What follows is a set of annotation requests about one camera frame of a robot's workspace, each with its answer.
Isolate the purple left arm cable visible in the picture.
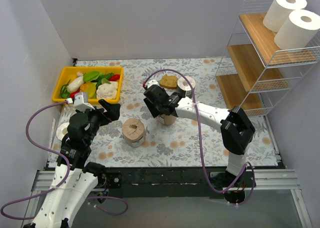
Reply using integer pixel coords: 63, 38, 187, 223
0, 100, 130, 220

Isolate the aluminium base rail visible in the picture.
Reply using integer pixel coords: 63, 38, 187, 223
21, 167, 313, 228

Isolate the large white paper towel roll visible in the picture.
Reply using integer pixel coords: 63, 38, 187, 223
262, 0, 307, 33

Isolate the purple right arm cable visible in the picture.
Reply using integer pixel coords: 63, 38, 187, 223
142, 68, 257, 206

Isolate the white daikon radish toy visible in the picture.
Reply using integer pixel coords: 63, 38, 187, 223
67, 76, 85, 93

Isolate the yellow plastic bin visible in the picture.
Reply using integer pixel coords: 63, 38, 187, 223
52, 66, 124, 105

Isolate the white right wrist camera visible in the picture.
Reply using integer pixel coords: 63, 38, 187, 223
142, 79, 159, 90

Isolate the small white roll at edge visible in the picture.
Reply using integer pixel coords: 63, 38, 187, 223
56, 122, 69, 141

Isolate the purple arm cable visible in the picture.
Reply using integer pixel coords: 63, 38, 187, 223
142, 68, 257, 206
0, 100, 130, 220

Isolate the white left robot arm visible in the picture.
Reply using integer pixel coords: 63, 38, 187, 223
28, 99, 121, 228

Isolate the red chili pepper toy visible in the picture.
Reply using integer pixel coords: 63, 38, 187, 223
108, 74, 121, 82

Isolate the green leafy vegetable toy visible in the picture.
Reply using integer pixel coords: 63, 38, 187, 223
83, 70, 114, 83

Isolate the white wire wooden shelf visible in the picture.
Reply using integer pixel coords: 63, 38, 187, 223
215, 0, 320, 116

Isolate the black Face roll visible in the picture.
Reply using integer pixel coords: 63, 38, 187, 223
176, 76, 196, 98

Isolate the yellow orange pepper toy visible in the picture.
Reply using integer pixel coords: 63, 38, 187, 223
79, 82, 96, 99

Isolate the slice of brown bread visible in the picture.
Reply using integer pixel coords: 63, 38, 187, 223
159, 74, 179, 90

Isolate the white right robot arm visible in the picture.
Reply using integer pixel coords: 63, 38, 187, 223
143, 80, 256, 187

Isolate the small white paper towel roll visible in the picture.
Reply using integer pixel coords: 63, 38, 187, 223
274, 9, 320, 50

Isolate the white cauliflower toy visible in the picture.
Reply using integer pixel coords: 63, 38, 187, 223
96, 81, 119, 100

